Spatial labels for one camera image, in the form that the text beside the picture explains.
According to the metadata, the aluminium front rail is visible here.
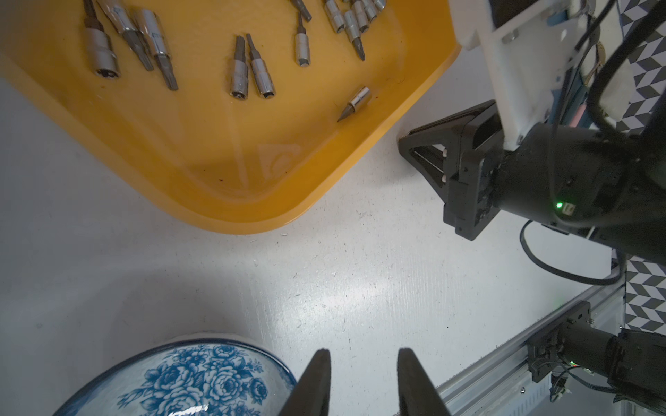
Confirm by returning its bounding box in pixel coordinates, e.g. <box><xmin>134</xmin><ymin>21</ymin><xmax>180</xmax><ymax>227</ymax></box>
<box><xmin>437</xmin><ymin>281</ymin><xmax>624</xmax><ymax>415</ymax></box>

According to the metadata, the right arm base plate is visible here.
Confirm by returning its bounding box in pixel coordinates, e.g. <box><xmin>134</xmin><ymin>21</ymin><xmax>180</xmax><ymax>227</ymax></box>
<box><xmin>527</xmin><ymin>302</ymin><xmax>665</xmax><ymax>415</ymax></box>

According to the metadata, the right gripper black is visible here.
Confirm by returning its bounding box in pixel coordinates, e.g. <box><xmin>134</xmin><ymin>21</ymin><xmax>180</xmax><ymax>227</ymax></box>
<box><xmin>398</xmin><ymin>100</ymin><xmax>506</xmax><ymax>241</ymax></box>

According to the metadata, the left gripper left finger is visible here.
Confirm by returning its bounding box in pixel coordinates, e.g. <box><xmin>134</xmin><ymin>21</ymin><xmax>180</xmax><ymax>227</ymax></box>
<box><xmin>279</xmin><ymin>348</ymin><xmax>331</xmax><ymax>416</ymax></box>

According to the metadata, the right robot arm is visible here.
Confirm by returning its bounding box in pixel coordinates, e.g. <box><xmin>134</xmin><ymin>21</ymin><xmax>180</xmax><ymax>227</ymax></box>
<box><xmin>398</xmin><ymin>1</ymin><xmax>665</xmax><ymax>263</ymax></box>

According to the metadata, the blue white ceramic bowl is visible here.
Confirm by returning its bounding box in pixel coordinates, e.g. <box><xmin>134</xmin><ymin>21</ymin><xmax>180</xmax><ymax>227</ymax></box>
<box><xmin>56</xmin><ymin>336</ymin><xmax>297</xmax><ymax>415</ymax></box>

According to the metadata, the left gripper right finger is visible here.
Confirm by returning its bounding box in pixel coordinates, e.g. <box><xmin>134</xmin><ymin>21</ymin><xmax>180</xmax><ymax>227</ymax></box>
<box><xmin>397</xmin><ymin>348</ymin><xmax>451</xmax><ymax>416</ymax></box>

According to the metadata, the yellow plastic storage box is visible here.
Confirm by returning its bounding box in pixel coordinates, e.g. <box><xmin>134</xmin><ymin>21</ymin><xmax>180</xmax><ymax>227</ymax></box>
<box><xmin>1</xmin><ymin>1</ymin><xmax>460</xmax><ymax>234</ymax></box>

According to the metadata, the silver socket bit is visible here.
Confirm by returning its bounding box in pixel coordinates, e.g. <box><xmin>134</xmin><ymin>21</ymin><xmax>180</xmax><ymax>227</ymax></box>
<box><xmin>230</xmin><ymin>36</ymin><xmax>249</xmax><ymax>101</ymax></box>
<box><xmin>338</xmin><ymin>87</ymin><xmax>371</xmax><ymax>122</ymax></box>
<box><xmin>97</xmin><ymin>0</ymin><xmax>154</xmax><ymax>71</ymax></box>
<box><xmin>324</xmin><ymin>0</ymin><xmax>345</xmax><ymax>34</ymax></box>
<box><xmin>343</xmin><ymin>10</ymin><xmax>366</xmax><ymax>62</ymax></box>
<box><xmin>83</xmin><ymin>0</ymin><xmax>121</xmax><ymax>79</ymax></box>
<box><xmin>295</xmin><ymin>12</ymin><xmax>310</xmax><ymax>68</ymax></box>
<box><xmin>291</xmin><ymin>0</ymin><xmax>312</xmax><ymax>22</ymax></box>
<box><xmin>133</xmin><ymin>8</ymin><xmax>179</xmax><ymax>91</ymax></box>
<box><xmin>351</xmin><ymin>0</ymin><xmax>369</xmax><ymax>34</ymax></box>
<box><xmin>246</xmin><ymin>34</ymin><xmax>276</xmax><ymax>100</ymax></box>

